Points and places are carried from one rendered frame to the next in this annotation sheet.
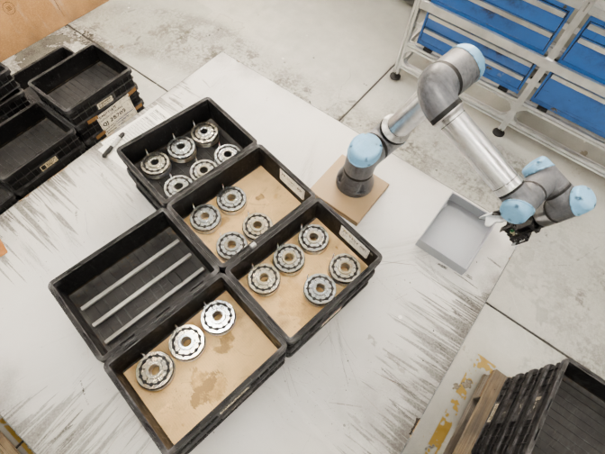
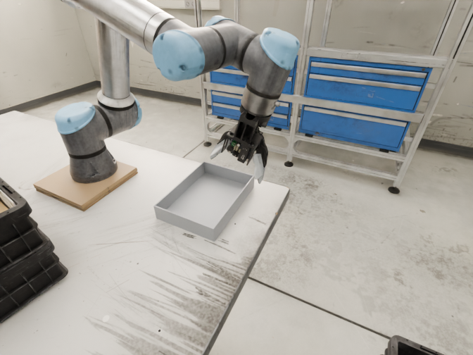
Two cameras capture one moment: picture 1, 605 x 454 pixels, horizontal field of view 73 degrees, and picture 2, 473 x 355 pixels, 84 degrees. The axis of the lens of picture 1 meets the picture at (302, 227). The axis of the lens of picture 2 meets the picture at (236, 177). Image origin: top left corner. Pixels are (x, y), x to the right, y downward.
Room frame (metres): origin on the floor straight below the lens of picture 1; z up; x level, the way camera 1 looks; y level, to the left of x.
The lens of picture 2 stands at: (0.14, -0.62, 1.26)
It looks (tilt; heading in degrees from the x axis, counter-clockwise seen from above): 36 degrees down; 355
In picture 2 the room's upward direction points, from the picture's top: straight up
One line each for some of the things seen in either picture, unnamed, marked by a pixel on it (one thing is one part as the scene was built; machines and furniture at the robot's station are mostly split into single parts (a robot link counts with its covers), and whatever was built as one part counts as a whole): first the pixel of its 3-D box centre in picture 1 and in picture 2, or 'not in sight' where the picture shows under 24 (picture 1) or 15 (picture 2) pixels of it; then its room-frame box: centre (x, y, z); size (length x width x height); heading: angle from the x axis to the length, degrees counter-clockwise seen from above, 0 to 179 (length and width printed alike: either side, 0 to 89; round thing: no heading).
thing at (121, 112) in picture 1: (117, 114); not in sight; (1.45, 1.04, 0.41); 0.31 x 0.02 x 0.16; 148
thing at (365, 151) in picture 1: (364, 155); (82, 127); (0.97, -0.19, 0.89); 0.13 x 0.12 x 0.14; 140
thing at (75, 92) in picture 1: (97, 108); not in sight; (1.52, 1.18, 0.37); 0.40 x 0.30 x 0.45; 148
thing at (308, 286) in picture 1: (320, 288); not in sight; (0.45, -0.08, 0.86); 0.10 x 0.10 x 0.01
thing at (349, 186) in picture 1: (356, 175); (91, 158); (0.97, -0.19, 0.78); 0.15 x 0.15 x 0.10
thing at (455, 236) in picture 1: (456, 231); (207, 195); (0.79, -0.59, 0.73); 0.27 x 0.20 x 0.05; 148
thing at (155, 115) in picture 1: (144, 137); not in sight; (1.09, 0.71, 0.70); 0.33 x 0.23 x 0.01; 148
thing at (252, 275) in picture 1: (264, 278); not in sight; (0.46, 0.10, 0.86); 0.10 x 0.10 x 0.01
